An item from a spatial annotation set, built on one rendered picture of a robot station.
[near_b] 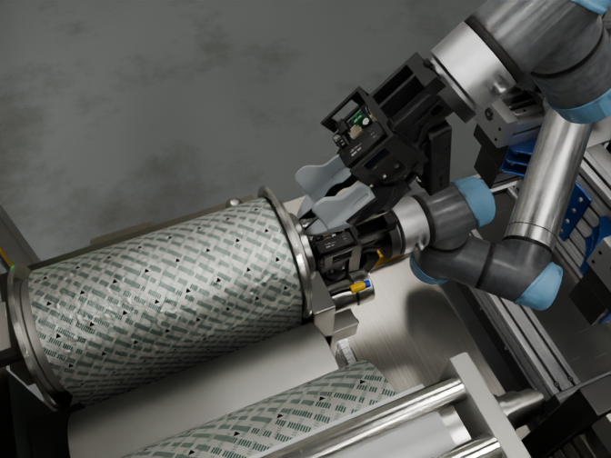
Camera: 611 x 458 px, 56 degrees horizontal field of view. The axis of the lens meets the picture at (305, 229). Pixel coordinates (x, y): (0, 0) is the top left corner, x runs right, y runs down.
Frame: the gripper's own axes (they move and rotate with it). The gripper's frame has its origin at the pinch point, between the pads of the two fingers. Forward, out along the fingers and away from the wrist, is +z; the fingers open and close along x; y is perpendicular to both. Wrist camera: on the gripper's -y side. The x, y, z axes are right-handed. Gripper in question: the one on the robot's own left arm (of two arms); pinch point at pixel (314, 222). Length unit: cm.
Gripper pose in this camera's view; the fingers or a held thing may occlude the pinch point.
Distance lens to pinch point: 63.0
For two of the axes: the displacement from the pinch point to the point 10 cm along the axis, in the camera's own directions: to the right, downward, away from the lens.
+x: 3.8, 7.6, -5.3
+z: -7.1, 6.1, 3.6
